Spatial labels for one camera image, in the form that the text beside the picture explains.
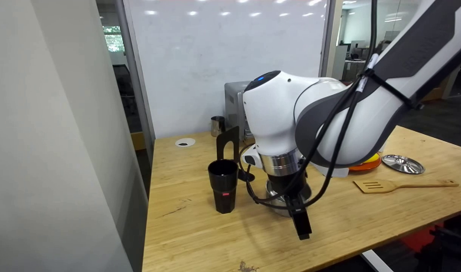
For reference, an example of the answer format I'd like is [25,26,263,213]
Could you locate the yellow toy corn cob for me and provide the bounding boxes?
[364,154,379,165]

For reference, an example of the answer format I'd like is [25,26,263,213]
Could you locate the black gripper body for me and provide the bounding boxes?
[266,174,311,212]

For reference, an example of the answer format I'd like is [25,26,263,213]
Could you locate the silver toaster oven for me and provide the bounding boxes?
[223,82,251,141]

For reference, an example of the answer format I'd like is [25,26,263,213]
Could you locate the silver pot lid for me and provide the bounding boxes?
[381,154,424,176]

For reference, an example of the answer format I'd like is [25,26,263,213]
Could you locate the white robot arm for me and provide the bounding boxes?
[243,0,461,239]

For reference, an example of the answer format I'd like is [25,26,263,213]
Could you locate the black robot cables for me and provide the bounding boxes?
[237,0,423,210]

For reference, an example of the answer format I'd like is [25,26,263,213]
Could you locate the red plate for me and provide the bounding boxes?
[349,157,381,173]

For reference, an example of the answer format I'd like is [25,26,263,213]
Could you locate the white table grommet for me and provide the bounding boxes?
[175,138,196,148]

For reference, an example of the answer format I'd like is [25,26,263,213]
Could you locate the black plastic cup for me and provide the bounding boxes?
[207,159,238,213]

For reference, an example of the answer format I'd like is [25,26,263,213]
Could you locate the black metal bookend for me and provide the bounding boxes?
[216,127,254,182]

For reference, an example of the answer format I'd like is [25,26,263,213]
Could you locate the small silver cup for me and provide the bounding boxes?
[210,117,225,138]

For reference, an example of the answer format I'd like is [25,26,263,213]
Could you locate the wooden slotted spatula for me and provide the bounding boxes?
[355,180,458,194]

